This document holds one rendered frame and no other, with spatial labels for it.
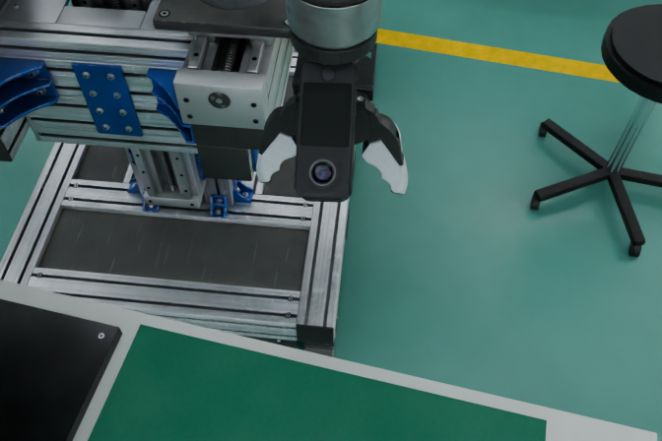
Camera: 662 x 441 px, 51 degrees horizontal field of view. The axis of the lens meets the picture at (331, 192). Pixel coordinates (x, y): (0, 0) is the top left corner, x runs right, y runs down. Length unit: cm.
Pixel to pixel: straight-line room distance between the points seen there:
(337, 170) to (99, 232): 141
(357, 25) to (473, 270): 155
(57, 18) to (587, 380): 150
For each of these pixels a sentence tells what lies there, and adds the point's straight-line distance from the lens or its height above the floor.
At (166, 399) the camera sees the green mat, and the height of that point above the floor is 75.
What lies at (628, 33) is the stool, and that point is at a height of 56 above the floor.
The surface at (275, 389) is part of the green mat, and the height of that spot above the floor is 75.
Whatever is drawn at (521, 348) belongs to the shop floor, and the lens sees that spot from 195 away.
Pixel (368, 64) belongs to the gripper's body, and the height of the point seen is 129.
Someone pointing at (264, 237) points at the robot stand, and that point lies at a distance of 181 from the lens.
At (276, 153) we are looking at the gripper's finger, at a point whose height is 121.
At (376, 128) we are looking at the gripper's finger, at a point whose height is 126.
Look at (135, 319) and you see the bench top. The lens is 112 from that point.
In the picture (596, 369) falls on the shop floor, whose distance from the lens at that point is 198.
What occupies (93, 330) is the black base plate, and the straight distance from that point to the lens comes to 111.
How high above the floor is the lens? 171
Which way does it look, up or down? 53 degrees down
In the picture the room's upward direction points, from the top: straight up
